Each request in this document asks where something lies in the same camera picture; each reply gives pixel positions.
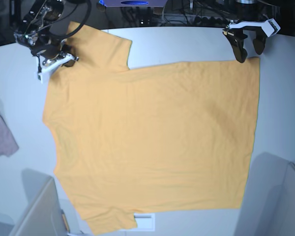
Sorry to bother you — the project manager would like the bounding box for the purple blue device box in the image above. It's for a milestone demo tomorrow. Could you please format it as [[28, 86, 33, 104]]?
[[100, 0, 167, 7]]

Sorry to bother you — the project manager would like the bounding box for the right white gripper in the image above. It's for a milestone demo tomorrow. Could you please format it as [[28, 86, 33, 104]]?
[[13, 29, 79, 85]]

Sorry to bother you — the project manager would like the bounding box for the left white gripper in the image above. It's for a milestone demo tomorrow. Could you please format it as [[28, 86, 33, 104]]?
[[223, 18, 281, 63]]

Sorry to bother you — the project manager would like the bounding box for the white table slot plate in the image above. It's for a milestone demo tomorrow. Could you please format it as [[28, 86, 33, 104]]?
[[132, 213, 156, 232]]

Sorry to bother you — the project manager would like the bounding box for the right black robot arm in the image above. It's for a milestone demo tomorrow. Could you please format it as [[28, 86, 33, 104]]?
[[10, 0, 92, 83]]

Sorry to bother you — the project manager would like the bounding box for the orange tool in bin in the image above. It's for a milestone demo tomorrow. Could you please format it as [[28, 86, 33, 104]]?
[[61, 213, 70, 233]]

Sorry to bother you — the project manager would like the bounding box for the orange yellow T-shirt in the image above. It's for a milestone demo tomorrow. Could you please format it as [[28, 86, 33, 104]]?
[[43, 26, 260, 235]]

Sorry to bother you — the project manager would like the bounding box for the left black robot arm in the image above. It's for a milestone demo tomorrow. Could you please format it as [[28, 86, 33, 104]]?
[[223, 0, 281, 63]]

